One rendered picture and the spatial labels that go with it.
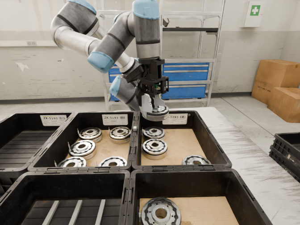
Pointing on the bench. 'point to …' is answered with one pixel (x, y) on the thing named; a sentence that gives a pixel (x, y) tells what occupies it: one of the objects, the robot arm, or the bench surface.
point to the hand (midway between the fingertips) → (148, 111)
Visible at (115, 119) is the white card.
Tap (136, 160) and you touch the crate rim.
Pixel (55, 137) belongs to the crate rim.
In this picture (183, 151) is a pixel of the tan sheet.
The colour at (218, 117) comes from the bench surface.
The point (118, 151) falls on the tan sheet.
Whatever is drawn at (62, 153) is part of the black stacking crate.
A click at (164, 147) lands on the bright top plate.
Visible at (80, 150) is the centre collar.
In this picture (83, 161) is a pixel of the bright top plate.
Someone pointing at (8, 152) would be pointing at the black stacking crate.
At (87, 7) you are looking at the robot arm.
